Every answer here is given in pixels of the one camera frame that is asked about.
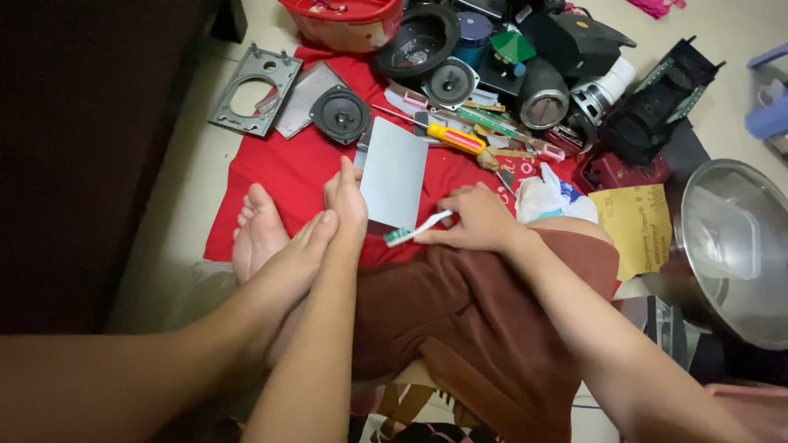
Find person's right hand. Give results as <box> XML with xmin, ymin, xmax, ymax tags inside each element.
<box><xmin>414</xmin><ymin>181</ymin><xmax>528</xmax><ymax>253</ymax></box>

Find person's left hand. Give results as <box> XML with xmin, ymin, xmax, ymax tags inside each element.
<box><xmin>323</xmin><ymin>155</ymin><xmax>369</xmax><ymax>251</ymax></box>

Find grey metal plate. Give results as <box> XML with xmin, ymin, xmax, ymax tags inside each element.
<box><xmin>359</xmin><ymin>117</ymin><xmax>429</xmax><ymax>232</ymax></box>

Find white green toothbrush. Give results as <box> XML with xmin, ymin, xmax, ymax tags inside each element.
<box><xmin>384</xmin><ymin>210</ymin><xmax>454</xmax><ymax>248</ymax></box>

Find white plastic bag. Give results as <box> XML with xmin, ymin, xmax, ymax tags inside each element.
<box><xmin>515</xmin><ymin>162</ymin><xmax>599</xmax><ymax>225</ymax></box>

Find red cloth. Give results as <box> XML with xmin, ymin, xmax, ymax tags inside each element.
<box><xmin>203</xmin><ymin>46</ymin><xmax>623</xmax><ymax>296</ymax></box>

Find person's bare foot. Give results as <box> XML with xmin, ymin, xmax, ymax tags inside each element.
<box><xmin>232</xmin><ymin>183</ymin><xmax>291</xmax><ymax>285</ymax></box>

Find black square speaker driver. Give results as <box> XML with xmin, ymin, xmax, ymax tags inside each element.
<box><xmin>309</xmin><ymin>85</ymin><xmax>373</xmax><ymax>146</ymax></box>

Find pink plastic clip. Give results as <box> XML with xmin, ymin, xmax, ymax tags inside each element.
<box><xmin>534</xmin><ymin>140</ymin><xmax>566</xmax><ymax>163</ymax></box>

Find person's brown shorts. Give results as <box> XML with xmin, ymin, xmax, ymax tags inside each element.
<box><xmin>351</xmin><ymin>226</ymin><xmax>621</xmax><ymax>443</ymax></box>

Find green circuit board strip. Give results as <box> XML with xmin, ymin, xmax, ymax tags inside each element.
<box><xmin>454</xmin><ymin>106</ymin><xmax>533</xmax><ymax>141</ymax></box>

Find grey flat panel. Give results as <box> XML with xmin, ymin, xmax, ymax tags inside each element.
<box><xmin>274</xmin><ymin>62</ymin><xmax>349</xmax><ymax>140</ymax></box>

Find grey cylindrical speaker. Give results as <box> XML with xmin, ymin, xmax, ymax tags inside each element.
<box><xmin>517</xmin><ymin>57</ymin><xmax>571</xmax><ymax>130</ymax></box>

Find silver round speaker driver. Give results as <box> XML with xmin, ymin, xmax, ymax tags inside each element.
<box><xmin>421</xmin><ymin>57</ymin><xmax>480</xmax><ymax>112</ymax></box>

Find dark red box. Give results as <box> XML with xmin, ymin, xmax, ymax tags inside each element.
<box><xmin>573</xmin><ymin>151</ymin><xmax>671</xmax><ymax>195</ymax></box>

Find yellow sandpaper sheet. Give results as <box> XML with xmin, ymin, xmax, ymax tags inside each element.
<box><xmin>588</xmin><ymin>183</ymin><xmax>673</xmax><ymax>283</ymax></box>

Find green plastic piece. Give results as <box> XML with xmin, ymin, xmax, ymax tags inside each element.
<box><xmin>490</xmin><ymin>30</ymin><xmax>537</xmax><ymax>65</ymax></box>

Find red plastic basin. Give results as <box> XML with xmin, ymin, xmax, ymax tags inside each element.
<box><xmin>278</xmin><ymin>0</ymin><xmax>407</xmax><ymax>54</ymax></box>

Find blue cylindrical jar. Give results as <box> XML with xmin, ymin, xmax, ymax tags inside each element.
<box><xmin>452</xmin><ymin>11</ymin><xmax>494</xmax><ymax>69</ymax></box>

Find black open speaker housing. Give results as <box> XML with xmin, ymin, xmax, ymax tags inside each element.
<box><xmin>597</xmin><ymin>36</ymin><xmax>726</xmax><ymax>166</ymax></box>

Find white silver speaker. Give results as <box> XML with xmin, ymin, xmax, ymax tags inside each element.
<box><xmin>566</xmin><ymin>57</ymin><xmax>637</xmax><ymax>152</ymax></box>

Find black speaker box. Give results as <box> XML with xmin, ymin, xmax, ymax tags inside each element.
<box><xmin>523</xmin><ymin>9</ymin><xmax>638</xmax><ymax>78</ymax></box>

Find large black speaker cone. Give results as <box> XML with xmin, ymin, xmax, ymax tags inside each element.
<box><xmin>372</xmin><ymin>3</ymin><xmax>461</xmax><ymax>84</ymax></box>

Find patterned floor mat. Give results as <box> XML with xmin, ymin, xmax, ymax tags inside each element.
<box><xmin>350</xmin><ymin>363</ymin><xmax>616</xmax><ymax>443</ymax></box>

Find clear plastic container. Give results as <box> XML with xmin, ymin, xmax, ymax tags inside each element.
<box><xmin>682</xmin><ymin>185</ymin><xmax>763</xmax><ymax>281</ymax></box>

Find dark wooden furniture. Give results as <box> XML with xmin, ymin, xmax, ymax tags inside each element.
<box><xmin>0</xmin><ymin>0</ymin><xmax>248</xmax><ymax>336</ymax></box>

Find pink cloth item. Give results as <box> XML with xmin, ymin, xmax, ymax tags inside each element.
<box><xmin>627</xmin><ymin>0</ymin><xmax>687</xmax><ymax>20</ymax></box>

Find steel bowl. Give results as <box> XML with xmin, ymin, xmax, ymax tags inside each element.
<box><xmin>641</xmin><ymin>159</ymin><xmax>788</xmax><ymax>352</ymax></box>

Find yellow handled screwdriver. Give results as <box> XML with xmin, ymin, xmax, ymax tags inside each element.
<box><xmin>371</xmin><ymin>103</ymin><xmax>488</xmax><ymax>156</ymax></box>

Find grey metal speaker frame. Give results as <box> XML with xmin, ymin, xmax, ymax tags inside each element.
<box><xmin>207</xmin><ymin>42</ymin><xmax>304</xmax><ymax>137</ymax></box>

